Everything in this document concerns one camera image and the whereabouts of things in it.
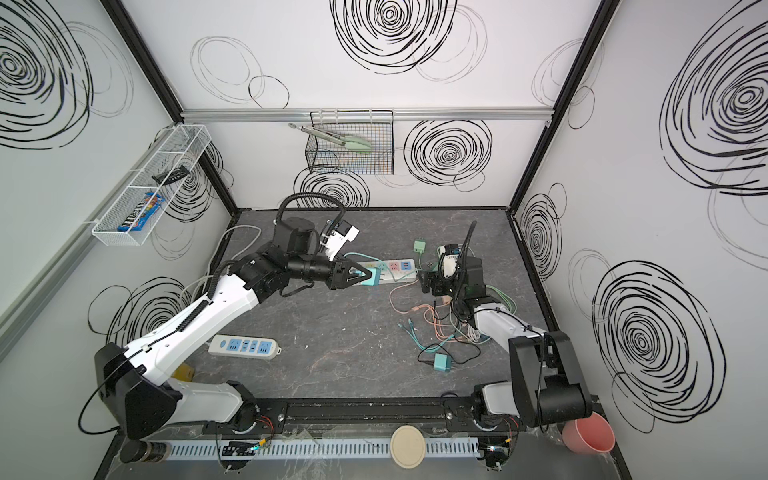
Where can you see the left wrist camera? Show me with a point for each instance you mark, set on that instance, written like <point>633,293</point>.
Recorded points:
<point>337,237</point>

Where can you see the white multicolour power strip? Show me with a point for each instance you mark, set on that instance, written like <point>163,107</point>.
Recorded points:
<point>394,271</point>

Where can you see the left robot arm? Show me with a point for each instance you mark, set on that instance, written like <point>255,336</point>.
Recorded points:
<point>136,382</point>

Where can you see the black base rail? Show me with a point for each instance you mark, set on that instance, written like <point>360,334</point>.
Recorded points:
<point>360,411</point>

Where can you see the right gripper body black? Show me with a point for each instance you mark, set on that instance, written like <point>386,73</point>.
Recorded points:
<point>448,286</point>

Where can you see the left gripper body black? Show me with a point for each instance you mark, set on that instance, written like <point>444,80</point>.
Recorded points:
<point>318,269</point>

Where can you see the white wire wall shelf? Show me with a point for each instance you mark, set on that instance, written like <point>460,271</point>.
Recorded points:
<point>185,200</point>

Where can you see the dark glass jar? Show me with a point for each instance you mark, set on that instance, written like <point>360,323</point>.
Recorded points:
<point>139,451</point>

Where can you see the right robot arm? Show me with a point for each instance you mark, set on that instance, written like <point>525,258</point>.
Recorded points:
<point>546,384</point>

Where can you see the white slotted cable duct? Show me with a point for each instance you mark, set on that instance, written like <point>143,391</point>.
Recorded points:
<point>306,449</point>

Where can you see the beige round lid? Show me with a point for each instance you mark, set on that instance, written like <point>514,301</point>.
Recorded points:
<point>407,447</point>

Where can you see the black remote control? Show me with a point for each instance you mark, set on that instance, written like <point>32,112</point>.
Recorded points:
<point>171,176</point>

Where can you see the white blue power strip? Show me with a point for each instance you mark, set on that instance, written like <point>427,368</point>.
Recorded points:
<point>244,347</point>

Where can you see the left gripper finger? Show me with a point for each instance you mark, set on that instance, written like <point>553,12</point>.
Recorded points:
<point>355,279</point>
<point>355,268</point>

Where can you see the teal charger plug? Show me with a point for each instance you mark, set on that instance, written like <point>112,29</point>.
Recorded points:
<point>374,280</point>

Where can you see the green kitchen tongs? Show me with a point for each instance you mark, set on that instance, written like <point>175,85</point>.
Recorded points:
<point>351,143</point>

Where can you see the yellow liquid bottle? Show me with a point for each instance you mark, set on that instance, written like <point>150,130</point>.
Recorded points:
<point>184,372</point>

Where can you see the black wire wall basket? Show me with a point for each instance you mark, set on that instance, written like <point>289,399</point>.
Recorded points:
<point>374,125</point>

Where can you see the pink plastic cup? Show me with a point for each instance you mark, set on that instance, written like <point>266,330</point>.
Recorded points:
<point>589,436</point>

